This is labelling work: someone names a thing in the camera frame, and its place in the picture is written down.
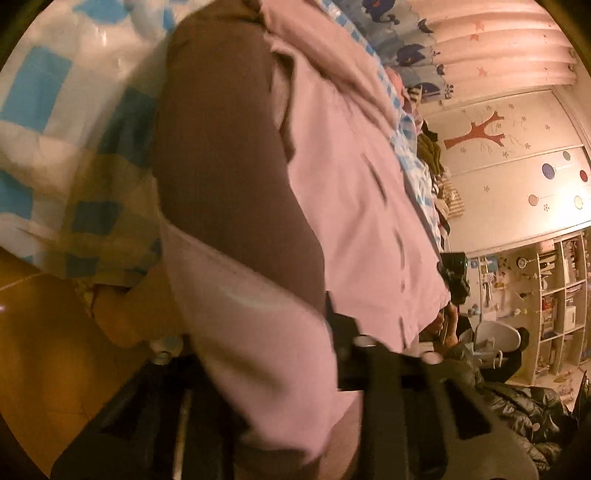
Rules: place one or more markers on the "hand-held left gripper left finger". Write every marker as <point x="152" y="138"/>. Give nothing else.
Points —
<point x="152" y="415"/>

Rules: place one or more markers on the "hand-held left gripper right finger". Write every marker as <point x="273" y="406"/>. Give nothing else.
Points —
<point x="415" y="392"/>

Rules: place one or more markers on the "pink and brown hoodie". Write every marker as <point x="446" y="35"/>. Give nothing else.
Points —
<point x="360" y="207"/>

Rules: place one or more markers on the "pile of dark clothes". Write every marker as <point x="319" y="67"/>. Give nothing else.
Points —
<point x="434" y="157"/>

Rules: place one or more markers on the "pink clothes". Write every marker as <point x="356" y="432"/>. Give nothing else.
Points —
<point x="399" y="90"/>

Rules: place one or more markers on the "white chair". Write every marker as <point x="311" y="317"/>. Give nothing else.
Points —
<point x="494" y="337"/>

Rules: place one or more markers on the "white shelf unit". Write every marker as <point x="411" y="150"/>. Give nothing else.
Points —
<point x="554" y="295"/>

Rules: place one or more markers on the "black down jacket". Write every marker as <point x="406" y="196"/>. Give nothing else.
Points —
<point x="517" y="406"/>

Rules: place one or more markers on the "wardrobe with tree decal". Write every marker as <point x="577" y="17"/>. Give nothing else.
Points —
<point x="508" y="184"/>

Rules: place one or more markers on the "whale print curtain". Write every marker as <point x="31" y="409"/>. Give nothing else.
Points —
<point x="485" y="41"/>

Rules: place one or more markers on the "blue checkered plastic bed cover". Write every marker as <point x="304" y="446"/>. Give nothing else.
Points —
<point x="69" y="138"/>

